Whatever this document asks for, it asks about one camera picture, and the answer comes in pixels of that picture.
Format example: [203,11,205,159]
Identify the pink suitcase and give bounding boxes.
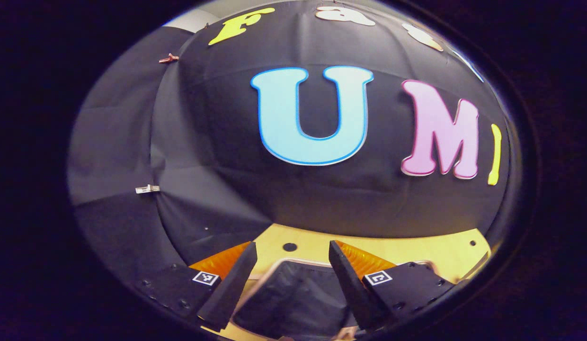
[201,257,438,341]

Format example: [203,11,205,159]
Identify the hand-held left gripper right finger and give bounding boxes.
[329,240,458,331]

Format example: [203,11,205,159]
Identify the black backdrop cloth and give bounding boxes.
[67,0,516,285]

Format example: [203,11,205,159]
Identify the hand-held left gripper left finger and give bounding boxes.
[136,242,258,332]

